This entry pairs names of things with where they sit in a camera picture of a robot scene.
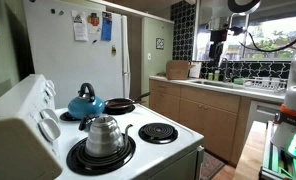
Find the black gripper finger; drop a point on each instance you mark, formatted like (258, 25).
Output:
(220, 51)
(212, 50)

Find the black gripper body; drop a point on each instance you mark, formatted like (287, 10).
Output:
(219, 35)

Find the silver gooseneck kettle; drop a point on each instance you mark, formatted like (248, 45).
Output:
(103, 140)

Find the white electric stove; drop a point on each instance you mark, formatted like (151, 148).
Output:
(148, 156)

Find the white stove knob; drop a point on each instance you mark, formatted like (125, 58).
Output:
(49, 129)
(50, 91)
(49, 115)
(50, 84)

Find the metal kitchen faucet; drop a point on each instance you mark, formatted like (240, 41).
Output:
(225, 68)

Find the tall green bottle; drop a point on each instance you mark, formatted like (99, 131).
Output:
(216, 76)

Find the white rectangular board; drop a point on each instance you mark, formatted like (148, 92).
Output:
(196, 70)

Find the short green bottle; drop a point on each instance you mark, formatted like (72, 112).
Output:
(210, 77)

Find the steel kitchen sink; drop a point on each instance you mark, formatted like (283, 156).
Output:
(214, 83)

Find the green sponge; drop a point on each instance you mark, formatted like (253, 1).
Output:
(238, 81)

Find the brown cardboard box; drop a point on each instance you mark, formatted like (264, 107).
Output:
(178, 70)

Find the kitchen window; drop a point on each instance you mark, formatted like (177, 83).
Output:
(274, 30)

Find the white dish rack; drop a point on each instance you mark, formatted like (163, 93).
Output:
(266, 85)

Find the wooden base cabinet with counter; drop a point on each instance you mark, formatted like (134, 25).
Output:
(208, 120)

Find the white dishwasher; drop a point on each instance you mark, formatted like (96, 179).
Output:
(259, 115)

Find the brass fridge magnet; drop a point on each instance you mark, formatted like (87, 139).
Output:
(113, 50)

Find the small black coil burner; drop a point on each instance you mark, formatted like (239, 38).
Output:
(158, 133)
(64, 116)

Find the large black coil burner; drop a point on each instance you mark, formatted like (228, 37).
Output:
(128, 110)
(88, 166)

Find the wooden table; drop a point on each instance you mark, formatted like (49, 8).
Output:
(251, 153)

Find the blue paper flyer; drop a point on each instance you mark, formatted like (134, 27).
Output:
(106, 26)

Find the black frying pan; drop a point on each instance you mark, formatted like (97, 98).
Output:
(118, 104)

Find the patterned floor rug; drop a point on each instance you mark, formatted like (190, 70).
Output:
(211, 165)

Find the small dark fridge magnet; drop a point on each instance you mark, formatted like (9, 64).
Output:
(94, 41)

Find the orange printed paper note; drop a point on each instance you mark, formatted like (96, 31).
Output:
(94, 21)

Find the white paper sheet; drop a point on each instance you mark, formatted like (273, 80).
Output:
(79, 26)

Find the white refrigerator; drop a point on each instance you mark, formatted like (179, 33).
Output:
(64, 63)

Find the grey round fridge magnet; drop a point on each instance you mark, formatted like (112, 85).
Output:
(60, 12)

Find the black square fridge magnet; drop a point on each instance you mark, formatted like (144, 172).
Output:
(53, 11)

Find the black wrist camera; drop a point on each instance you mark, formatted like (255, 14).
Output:
(236, 30)

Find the small framed wall picture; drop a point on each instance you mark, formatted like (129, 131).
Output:
(159, 43)

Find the white light switch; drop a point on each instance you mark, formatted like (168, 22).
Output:
(149, 56)

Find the green lit robot base mount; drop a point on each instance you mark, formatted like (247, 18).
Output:
(281, 166)

